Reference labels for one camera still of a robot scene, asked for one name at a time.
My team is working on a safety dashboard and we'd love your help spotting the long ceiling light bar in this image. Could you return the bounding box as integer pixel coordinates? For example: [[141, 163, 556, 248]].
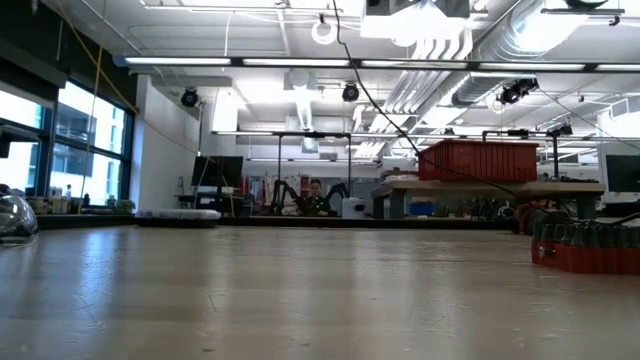
[[112, 54, 640, 75]]

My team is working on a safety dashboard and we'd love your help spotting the thin black cord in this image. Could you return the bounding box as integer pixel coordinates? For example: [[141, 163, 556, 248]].
[[331, 0, 584, 224]]

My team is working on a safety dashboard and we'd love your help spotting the red bit holder block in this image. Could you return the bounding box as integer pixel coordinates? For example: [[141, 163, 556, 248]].
[[529, 212, 640, 276]]

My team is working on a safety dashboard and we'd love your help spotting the black computer monitor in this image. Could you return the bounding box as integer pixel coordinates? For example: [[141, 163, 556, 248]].
[[191, 155, 245, 189], [604, 153, 640, 194]]

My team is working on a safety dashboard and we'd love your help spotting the white appliance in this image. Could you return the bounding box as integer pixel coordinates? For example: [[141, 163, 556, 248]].
[[341, 196, 369, 220]]

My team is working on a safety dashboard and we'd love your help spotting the white coiled ceiling cable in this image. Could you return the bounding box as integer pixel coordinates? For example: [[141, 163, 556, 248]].
[[310, 18, 339, 46]]

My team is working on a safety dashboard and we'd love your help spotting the red ribbed storage bin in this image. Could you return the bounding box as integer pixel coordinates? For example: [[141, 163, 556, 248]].
[[416, 139, 540, 183]]

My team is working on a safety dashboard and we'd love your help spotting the person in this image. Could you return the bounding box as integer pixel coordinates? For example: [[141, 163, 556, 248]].
[[299, 178, 334, 217]]

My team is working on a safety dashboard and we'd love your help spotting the silver round air duct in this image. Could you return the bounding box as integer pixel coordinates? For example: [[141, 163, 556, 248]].
[[452, 0, 591, 106]]

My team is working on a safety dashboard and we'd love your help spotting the wooden workbench on casters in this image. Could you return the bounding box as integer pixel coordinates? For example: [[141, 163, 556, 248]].
[[370, 178, 607, 221]]

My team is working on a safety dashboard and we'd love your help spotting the black gantry frame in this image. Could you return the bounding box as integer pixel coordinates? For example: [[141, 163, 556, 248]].
[[276, 130, 353, 216]]

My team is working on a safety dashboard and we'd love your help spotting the yellow power cable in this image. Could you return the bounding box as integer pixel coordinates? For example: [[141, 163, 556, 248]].
[[57, 0, 139, 216]]

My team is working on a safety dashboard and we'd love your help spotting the black camera stand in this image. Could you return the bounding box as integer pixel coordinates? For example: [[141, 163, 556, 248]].
[[482, 122, 575, 181]]

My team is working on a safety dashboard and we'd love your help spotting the black aluminium table frame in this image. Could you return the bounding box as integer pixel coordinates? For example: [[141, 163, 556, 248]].
[[37, 213, 516, 232]]

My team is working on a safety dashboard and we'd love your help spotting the large glass window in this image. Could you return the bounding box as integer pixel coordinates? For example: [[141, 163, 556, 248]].
[[0, 79, 136, 209]]

